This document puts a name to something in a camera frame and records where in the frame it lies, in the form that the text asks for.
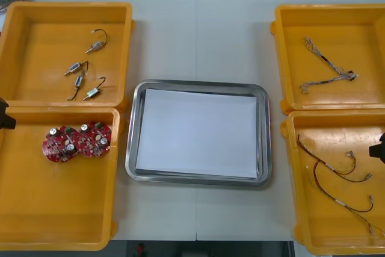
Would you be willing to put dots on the round red circuit board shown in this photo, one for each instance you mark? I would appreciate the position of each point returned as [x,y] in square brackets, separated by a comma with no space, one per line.
[57,148]
[93,145]

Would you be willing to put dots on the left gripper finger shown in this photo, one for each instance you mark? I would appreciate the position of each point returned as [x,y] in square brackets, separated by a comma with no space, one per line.
[3,108]
[8,123]

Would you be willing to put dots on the metal solenoid white label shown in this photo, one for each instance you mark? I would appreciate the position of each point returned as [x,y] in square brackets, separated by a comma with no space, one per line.
[96,45]
[93,91]

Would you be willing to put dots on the white paper sheet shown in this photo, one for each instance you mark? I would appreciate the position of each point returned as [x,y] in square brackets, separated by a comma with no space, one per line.
[195,133]

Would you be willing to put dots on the metal solenoid blue label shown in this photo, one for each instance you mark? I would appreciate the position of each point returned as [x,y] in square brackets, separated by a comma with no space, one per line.
[78,81]
[74,66]

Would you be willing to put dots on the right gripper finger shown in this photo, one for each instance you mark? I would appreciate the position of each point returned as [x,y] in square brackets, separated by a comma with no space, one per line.
[383,139]
[376,152]

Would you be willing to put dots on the yellow-orange plastic bin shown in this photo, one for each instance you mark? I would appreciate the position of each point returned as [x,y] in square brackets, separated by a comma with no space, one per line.
[331,28]
[45,28]
[331,233]
[54,203]

